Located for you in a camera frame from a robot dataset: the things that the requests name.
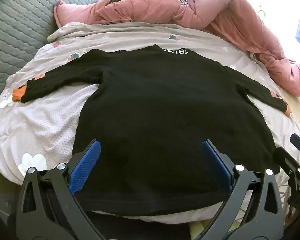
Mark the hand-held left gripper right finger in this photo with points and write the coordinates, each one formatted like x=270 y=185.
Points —
x=216 y=165

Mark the black t-shirt orange print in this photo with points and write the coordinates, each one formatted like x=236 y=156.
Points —
x=165 y=105

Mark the pink duvet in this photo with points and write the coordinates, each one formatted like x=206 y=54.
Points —
x=215 y=12

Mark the mauve printed blanket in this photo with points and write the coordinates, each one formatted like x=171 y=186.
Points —
x=52 y=120

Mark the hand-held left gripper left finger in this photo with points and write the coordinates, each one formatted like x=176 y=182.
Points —
x=86 y=165

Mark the grey quilted headboard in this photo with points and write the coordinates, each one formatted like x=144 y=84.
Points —
x=20 y=17

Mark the black pants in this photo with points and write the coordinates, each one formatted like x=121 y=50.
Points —
x=140 y=230

